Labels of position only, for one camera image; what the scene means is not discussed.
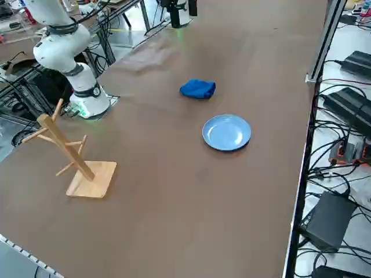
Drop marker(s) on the light blue plastic plate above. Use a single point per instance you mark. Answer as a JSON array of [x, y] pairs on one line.
[[226, 133]]

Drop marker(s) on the aluminium frame post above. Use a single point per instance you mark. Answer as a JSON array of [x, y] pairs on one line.
[[327, 37]]

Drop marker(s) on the black box device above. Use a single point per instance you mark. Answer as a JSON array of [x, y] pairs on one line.
[[327, 220], [336, 273]]

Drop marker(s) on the large black power brick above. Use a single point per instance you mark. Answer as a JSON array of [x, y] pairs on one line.
[[347, 104]]

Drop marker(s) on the blue cloth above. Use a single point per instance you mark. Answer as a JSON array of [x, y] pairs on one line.
[[197, 88]]

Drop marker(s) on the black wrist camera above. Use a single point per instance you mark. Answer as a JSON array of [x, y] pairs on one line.
[[193, 7]]

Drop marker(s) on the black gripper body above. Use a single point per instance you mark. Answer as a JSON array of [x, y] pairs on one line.
[[176, 6]]

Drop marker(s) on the orange and black device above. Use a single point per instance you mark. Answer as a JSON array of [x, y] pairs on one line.
[[342, 153]]

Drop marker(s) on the wooden cup rack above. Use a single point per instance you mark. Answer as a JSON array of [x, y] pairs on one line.
[[92, 179]]

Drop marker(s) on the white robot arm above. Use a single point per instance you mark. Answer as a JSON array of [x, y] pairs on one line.
[[61, 49], [186, 17]]

